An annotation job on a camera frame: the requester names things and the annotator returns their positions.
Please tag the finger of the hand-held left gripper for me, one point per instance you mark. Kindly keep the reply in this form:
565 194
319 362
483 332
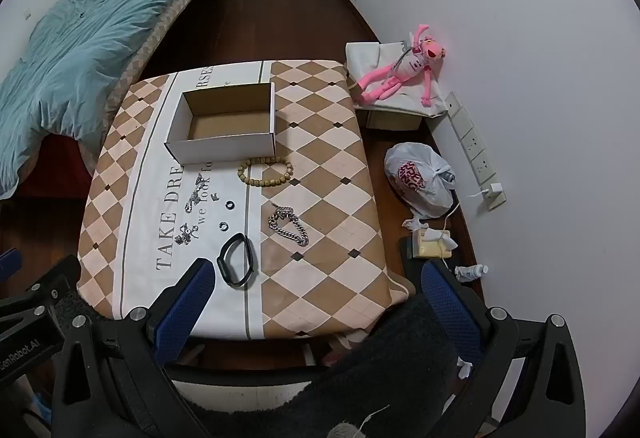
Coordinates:
9 260
55 278

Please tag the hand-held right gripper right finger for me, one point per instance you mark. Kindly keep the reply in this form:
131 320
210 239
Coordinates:
450 313

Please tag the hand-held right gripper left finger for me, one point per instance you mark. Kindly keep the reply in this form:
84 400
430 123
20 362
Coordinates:
185 308

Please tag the black fitness band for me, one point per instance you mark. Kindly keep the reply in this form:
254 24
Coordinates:
223 263

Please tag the white cardboard box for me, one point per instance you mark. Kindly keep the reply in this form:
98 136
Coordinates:
220 150

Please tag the small white bottle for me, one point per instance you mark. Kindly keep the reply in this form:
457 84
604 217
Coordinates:
470 273

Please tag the white paper scrap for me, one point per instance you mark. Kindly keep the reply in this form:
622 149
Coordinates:
465 368

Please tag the black flat object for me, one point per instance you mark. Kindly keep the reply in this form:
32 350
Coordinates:
407 263

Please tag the yellow small box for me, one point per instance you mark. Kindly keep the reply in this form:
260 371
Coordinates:
425 250

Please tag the crumpled white tissue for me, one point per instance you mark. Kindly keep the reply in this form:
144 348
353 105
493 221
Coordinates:
412 222

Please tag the white plastic bag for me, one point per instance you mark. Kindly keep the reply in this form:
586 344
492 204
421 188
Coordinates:
425 198

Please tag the white charger plug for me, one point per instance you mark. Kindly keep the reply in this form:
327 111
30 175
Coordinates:
496 189

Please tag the checkered brown tablecloth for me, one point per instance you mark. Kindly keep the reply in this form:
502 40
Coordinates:
325 143

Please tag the blue duvet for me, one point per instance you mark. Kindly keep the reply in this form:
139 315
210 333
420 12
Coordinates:
85 43

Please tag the pink plush toy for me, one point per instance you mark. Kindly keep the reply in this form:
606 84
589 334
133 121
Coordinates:
400 73

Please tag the white wall outlet strip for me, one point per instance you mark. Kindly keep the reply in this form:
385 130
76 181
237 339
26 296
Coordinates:
472 140

